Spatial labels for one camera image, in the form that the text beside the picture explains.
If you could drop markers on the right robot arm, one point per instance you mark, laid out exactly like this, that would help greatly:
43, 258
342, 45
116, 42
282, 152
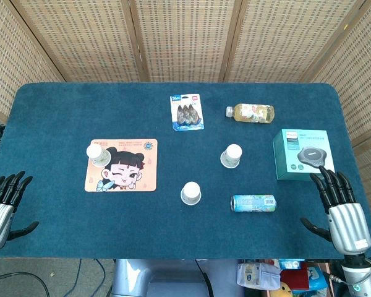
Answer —
358, 278

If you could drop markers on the white printed package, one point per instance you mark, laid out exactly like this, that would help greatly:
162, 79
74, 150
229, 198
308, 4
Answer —
256, 277

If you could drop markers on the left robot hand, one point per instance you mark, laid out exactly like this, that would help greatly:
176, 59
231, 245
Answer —
0, 222

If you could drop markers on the blue blister pack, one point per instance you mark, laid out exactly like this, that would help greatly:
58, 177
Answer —
187, 116

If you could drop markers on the red box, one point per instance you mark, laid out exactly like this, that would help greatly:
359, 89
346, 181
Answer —
295, 278

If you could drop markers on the yellow plush toy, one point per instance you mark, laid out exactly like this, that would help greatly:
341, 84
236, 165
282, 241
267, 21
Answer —
287, 289

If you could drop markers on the blue table cloth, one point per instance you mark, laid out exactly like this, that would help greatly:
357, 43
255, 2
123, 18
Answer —
142, 222

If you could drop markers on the small blue carton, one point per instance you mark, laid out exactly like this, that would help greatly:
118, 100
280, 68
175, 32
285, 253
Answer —
292, 264

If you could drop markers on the bamboo screen panel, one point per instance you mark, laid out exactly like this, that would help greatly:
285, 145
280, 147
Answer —
185, 40
89, 40
358, 77
287, 40
6, 62

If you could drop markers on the yellow tea bottle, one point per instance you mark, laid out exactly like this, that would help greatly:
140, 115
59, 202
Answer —
250, 114

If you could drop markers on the green product box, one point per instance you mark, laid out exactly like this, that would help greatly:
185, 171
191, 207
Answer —
284, 154

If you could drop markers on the grey robot torso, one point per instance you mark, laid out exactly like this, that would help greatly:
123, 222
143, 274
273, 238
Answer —
160, 278

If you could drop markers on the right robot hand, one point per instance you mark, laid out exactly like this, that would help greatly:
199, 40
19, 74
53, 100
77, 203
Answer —
349, 226

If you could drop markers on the light blue drink can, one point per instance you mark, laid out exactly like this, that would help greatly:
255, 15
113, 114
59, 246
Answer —
253, 203

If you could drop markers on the blue white toy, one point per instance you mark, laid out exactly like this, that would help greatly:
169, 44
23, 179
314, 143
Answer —
315, 273

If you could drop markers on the cartoon girl mouse pad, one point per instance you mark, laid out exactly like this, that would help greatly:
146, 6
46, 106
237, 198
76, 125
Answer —
142, 173

